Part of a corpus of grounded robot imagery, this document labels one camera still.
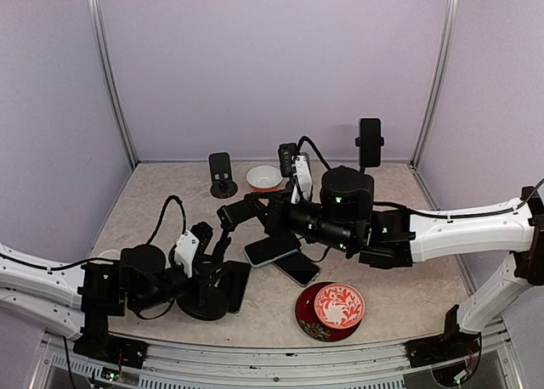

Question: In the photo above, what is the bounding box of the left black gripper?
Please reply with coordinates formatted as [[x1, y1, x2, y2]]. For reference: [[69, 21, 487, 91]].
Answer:
[[133, 254, 230, 312]]

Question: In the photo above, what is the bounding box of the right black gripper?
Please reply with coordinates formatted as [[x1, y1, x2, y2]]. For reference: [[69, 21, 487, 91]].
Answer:
[[243, 189, 357, 255]]

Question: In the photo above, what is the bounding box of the black pole phone stand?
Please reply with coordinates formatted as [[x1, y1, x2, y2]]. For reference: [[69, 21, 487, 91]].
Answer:
[[175, 197, 260, 321], [354, 117, 386, 176]]

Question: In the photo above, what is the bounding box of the lone black smartphone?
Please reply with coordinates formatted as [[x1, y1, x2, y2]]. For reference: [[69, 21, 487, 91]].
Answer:
[[218, 261, 252, 313]]

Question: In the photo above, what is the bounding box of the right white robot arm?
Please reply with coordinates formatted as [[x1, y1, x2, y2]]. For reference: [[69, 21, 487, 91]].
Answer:
[[244, 166, 543, 358]]

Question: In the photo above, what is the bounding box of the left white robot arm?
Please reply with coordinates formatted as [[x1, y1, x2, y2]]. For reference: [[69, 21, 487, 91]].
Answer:
[[1, 244, 230, 359]]

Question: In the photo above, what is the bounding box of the left small desk phone stand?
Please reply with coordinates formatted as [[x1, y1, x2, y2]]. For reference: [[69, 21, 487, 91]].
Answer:
[[208, 152, 238, 199]]

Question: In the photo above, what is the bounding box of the orange white bowl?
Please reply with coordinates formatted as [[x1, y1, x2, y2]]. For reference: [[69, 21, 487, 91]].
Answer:
[[246, 166, 283, 192]]

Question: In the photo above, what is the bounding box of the middle stacked blue smartphone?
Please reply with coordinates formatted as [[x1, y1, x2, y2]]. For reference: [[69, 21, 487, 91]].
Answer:
[[244, 233, 301, 268]]

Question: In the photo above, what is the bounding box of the dark red floral plate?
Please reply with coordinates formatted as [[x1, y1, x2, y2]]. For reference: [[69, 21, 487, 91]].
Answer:
[[295, 282, 361, 342]]

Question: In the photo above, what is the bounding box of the red white patterned bowl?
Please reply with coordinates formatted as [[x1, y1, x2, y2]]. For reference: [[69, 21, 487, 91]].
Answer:
[[314, 283, 366, 330]]

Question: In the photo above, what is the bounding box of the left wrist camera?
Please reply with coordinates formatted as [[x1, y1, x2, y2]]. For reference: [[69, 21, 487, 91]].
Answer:
[[168, 222, 213, 278]]

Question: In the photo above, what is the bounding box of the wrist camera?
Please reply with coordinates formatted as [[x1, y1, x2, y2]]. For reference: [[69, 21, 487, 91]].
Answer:
[[168, 222, 213, 278], [278, 143, 314, 205]]

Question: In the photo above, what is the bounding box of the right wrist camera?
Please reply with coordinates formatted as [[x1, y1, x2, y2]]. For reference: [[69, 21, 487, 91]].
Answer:
[[278, 143, 314, 205]]

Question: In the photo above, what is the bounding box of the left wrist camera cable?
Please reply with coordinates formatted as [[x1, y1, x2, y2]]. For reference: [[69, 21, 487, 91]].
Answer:
[[144, 195, 188, 250]]

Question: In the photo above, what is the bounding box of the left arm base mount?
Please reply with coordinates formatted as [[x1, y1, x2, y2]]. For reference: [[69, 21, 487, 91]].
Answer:
[[73, 312, 148, 369]]

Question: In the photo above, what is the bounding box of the front aluminium frame rail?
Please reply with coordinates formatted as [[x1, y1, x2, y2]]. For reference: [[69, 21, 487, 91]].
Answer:
[[31, 327, 524, 389]]

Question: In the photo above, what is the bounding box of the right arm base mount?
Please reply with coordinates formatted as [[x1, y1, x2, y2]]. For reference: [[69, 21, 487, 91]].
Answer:
[[405, 304, 482, 368]]

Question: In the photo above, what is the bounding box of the left aluminium corner post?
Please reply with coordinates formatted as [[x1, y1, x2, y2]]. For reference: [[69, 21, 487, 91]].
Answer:
[[87, 0, 139, 171]]

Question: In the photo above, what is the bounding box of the aluminium corner post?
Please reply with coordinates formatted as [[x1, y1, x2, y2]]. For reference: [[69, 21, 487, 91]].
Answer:
[[411, 0, 460, 171], [87, 0, 139, 171]]

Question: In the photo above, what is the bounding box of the right aluminium corner post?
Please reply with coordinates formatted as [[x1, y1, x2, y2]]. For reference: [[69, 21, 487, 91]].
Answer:
[[411, 0, 460, 171]]

